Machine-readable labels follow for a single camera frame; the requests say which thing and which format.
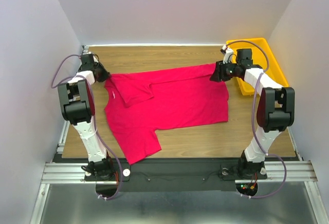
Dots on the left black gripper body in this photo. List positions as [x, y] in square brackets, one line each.
[102, 72]

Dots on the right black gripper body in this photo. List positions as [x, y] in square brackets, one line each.
[220, 71]

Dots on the yellow plastic bin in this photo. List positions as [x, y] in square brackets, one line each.
[258, 58]

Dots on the red polo t shirt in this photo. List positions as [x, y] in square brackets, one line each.
[141, 103]

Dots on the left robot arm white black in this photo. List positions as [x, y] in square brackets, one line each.
[78, 108]

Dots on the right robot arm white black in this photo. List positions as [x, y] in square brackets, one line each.
[273, 107]

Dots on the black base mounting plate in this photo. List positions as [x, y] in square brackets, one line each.
[177, 175]

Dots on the small electronics board with leds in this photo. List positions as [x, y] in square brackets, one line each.
[247, 188]

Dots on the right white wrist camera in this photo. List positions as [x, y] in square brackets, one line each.
[227, 53]

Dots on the left aluminium frame rail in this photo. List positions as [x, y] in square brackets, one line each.
[66, 125]

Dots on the aluminium frame rail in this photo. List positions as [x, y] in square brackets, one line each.
[71, 173]
[66, 125]

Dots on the front aluminium frame rail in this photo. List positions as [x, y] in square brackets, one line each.
[71, 173]

